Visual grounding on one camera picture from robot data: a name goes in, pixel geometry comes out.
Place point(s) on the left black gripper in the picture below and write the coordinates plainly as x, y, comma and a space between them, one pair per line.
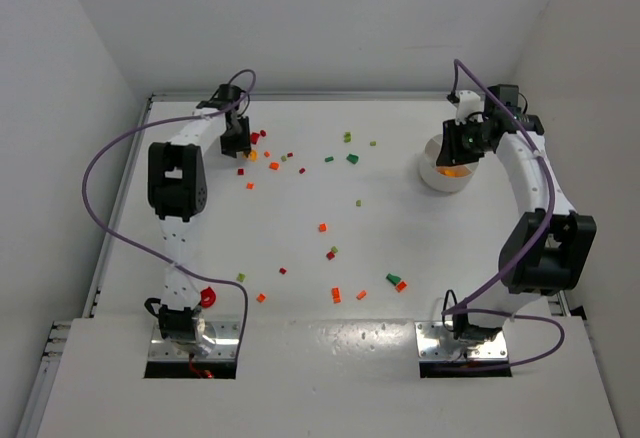
236, 135

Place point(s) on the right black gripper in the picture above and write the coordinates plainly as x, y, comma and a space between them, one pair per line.
454, 140

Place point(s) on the dark green wedge lego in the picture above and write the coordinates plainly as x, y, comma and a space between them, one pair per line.
393, 279

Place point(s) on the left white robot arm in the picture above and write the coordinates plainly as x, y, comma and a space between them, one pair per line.
177, 192

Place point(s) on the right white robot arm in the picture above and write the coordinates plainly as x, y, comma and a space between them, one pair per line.
547, 250

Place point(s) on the red lego cluster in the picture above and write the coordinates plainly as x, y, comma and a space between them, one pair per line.
256, 136

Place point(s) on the white divided bowl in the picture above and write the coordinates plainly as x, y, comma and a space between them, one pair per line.
443, 179

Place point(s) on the dark green sloped lego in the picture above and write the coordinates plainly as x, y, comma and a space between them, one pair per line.
352, 158

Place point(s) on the red arch lego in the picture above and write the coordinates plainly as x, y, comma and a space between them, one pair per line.
207, 298

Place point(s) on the orange double lego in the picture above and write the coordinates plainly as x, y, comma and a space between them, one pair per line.
336, 295

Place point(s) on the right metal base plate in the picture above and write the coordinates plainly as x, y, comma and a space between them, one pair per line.
437, 345

